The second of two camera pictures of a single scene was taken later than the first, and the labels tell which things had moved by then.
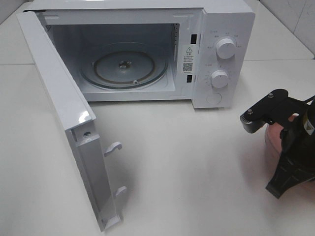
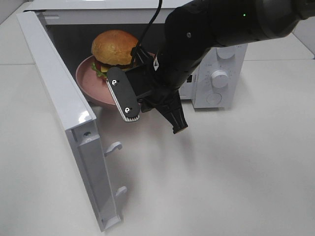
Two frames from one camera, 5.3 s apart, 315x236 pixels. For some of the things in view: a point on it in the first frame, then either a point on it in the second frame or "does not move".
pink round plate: x=273 y=132 -> x=96 y=87
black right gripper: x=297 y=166 -> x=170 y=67
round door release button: x=213 y=98 does not move
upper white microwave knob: x=225 y=48 does not move
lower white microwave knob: x=219 y=79 does not move
